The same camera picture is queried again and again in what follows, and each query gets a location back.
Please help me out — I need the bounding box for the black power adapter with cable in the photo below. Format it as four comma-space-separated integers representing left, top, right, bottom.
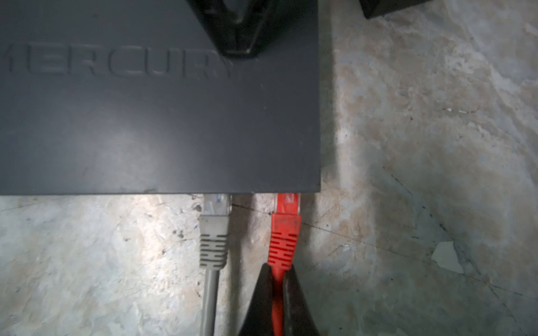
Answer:
360, 0, 429, 19

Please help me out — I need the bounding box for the grey ethernet cable front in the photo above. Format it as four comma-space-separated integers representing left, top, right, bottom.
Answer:
198, 192, 233, 336

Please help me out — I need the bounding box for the black network switch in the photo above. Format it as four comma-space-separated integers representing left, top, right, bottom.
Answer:
1, 1, 321, 196

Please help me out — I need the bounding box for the red ethernet cable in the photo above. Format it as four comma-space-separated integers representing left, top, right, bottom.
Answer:
267, 192, 303, 336

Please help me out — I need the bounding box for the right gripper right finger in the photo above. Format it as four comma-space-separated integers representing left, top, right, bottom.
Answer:
282, 266, 320, 336

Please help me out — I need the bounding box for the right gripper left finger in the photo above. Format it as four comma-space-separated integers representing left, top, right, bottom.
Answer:
238, 263, 274, 336

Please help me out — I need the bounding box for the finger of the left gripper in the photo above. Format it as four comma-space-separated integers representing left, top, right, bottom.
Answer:
188, 1, 280, 59

